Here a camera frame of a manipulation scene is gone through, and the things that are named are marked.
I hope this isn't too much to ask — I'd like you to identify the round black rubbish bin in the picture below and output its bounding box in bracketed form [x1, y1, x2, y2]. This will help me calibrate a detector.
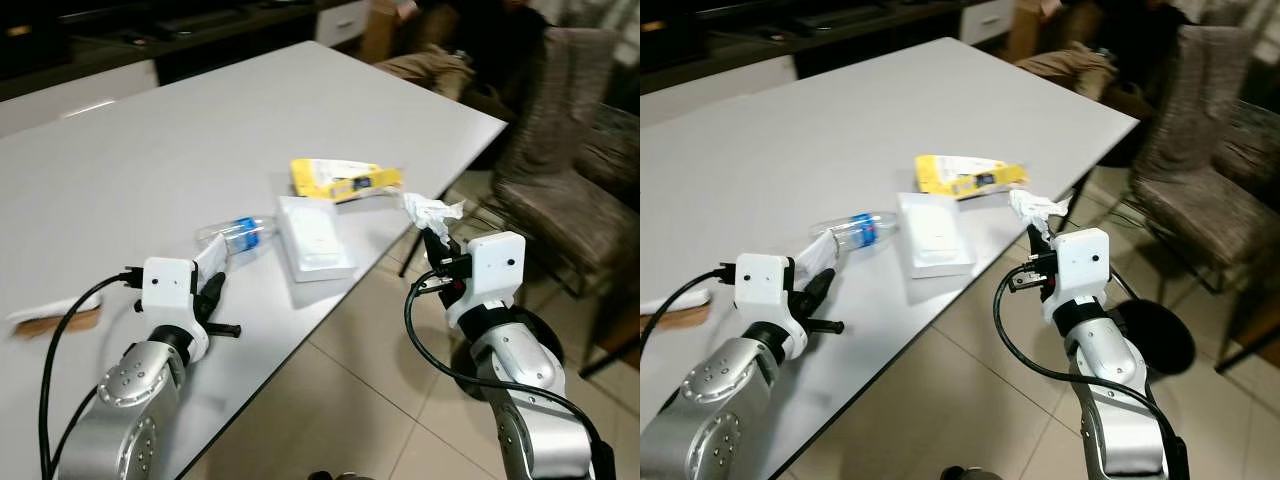
[1108, 297, 1197, 377]
[452, 304, 567, 377]

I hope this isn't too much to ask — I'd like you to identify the yellow snack packet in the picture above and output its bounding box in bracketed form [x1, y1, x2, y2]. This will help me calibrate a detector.
[289, 157, 405, 205]
[914, 153, 1030, 200]

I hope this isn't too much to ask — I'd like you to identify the wooden brush with white top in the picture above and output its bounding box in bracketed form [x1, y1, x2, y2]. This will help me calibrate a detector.
[5, 304, 103, 340]
[640, 288, 715, 319]

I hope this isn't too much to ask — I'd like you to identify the small white drawer front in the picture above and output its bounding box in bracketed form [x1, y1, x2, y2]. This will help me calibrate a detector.
[959, 0, 1017, 47]
[314, 0, 373, 48]

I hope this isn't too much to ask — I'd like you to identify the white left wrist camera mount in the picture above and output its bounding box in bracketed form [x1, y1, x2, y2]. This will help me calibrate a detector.
[140, 256, 213, 363]
[733, 252, 803, 359]

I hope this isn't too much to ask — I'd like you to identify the white tissue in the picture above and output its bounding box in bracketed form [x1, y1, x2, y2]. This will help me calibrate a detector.
[1008, 188, 1073, 233]
[402, 192, 467, 237]

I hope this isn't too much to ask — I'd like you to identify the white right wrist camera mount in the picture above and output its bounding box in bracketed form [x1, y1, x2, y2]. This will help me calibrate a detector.
[1044, 227, 1112, 327]
[444, 231, 528, 331]

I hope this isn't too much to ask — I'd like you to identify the seated person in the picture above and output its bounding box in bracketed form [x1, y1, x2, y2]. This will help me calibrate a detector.
[362, 0, 549, 104]
[1005, 0, 1189, 101]

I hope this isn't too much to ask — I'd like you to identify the clear bottle with blue label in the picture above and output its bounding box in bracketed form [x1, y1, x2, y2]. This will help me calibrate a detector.
[808, 210, 900, 253]
[195, 215, 280, 264]

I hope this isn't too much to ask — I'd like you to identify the white flat box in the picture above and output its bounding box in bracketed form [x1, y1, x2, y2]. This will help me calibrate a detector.
[896, 190, 978, 280]
[275, 194, 357, 284]

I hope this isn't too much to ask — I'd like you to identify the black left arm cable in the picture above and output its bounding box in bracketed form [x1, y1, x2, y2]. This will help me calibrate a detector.
[37, 268, 147, 480]
[640, 263, 739, 346]

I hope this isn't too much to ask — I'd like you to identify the long white cabinet front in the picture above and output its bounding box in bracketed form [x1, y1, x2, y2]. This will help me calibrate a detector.
[0, 59, 160, 138]

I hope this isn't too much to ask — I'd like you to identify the brown fabric dining chair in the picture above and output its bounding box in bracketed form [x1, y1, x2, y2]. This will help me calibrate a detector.
[400, 27, 641, 379]
[574, 100, 641, 211]
[1065, 24, 1280, 296]
[1212, 98, 1280, 373]

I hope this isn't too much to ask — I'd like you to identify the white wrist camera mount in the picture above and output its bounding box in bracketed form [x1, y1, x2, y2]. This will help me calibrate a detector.
[1044, 227, 1112, 327]
[733, 252, 803, 359]
[444, 231, 528, 331]
[140, 256, 213, 363]

